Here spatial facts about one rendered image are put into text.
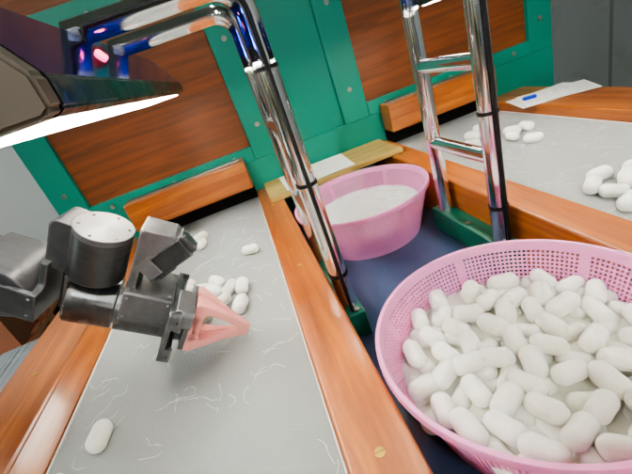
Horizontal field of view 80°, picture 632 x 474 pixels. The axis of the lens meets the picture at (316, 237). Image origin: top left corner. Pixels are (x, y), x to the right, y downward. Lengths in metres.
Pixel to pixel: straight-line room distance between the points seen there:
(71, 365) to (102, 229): 0.27
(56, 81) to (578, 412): 0.39
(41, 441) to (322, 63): 0.89
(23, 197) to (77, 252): 2.86
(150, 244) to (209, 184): 0.53
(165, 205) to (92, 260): 0.55
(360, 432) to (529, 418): 0.13
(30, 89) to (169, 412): 0.36
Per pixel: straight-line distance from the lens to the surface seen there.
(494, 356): 0.39
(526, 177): 0.72
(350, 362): 0.38
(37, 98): 0.21
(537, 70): 1.30
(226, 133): 0.99
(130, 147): 1.02
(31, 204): 3.28
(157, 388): 0.53
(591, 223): 0.53
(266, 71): 0.41
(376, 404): 0.34
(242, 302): 0.55
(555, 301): 0.44
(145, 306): 0.45
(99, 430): 0.50
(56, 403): 0.60
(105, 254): 0.42
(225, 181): 0.94
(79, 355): 0.67
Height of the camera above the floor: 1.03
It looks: 25 degrees down
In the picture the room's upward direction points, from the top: 20 degrees counter-clockwise
